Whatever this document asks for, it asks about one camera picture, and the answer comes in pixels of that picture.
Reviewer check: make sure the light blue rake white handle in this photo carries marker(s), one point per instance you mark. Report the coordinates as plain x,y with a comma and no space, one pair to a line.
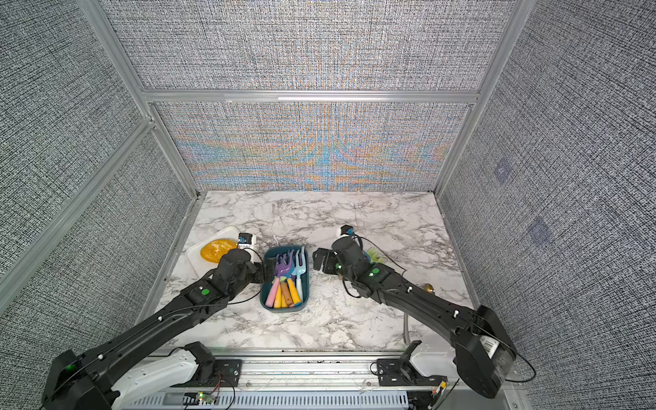
300,267

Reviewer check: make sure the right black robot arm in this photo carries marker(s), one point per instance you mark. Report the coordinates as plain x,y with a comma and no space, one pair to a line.
484,352

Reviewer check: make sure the white rectangular tray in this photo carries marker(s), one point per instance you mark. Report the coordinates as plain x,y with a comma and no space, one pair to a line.
200,266

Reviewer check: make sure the teal plastic storage box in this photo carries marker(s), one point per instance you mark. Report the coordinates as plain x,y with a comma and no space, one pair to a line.
268,263

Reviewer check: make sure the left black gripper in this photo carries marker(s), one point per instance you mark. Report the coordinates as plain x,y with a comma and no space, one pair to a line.
258,267

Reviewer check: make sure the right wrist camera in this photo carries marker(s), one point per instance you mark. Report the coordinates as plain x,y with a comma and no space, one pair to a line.
346,231

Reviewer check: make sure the aluminium front rail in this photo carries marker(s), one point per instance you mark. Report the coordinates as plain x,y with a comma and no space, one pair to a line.
306,370

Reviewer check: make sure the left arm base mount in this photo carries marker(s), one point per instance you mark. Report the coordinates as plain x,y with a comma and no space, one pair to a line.
220,371

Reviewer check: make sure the blue rake yellow handle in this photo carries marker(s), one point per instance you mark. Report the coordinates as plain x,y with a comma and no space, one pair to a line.
278,299

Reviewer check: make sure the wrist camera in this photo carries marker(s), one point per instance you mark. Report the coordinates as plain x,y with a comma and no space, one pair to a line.
346,231
246,240

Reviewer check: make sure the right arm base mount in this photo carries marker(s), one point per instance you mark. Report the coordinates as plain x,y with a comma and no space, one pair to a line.
401,372

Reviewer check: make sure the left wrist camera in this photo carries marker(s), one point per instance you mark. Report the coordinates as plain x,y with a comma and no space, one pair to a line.
246,240

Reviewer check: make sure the blue fork yellow handle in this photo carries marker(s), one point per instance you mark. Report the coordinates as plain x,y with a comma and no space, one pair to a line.
294,295

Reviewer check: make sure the green rake yellow handle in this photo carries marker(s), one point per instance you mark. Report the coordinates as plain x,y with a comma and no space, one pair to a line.
375,256

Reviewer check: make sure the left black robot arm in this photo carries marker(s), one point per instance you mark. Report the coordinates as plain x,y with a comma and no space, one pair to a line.
111,376

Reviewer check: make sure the green rake brown handle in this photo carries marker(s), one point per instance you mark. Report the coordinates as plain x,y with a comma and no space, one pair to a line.
285,293

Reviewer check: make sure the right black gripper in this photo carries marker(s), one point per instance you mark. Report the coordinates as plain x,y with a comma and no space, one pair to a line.
331,256

